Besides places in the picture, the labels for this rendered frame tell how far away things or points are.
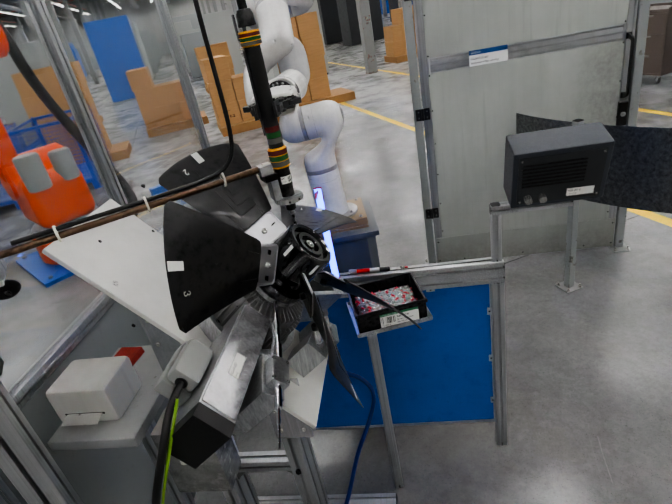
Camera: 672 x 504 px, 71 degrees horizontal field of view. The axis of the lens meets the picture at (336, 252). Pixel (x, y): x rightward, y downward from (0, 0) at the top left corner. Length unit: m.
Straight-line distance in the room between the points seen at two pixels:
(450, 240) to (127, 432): 2.37
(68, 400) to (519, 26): 2.58
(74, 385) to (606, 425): 1.92
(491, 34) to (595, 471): 2.10
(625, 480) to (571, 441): 0.22
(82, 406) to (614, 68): 2.85
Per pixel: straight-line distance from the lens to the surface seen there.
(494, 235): 1.57
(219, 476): 1.37
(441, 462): 2.12
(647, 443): 2.29
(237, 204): 1.12
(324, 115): 1.70
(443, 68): 2.86
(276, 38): 1.37
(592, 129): 1.53
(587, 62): 3.03
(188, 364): 0.93
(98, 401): 1.35
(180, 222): 0.87
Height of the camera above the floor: 1.68
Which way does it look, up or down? 27 degrees down
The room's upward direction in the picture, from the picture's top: 12 degrees counter-clockwise
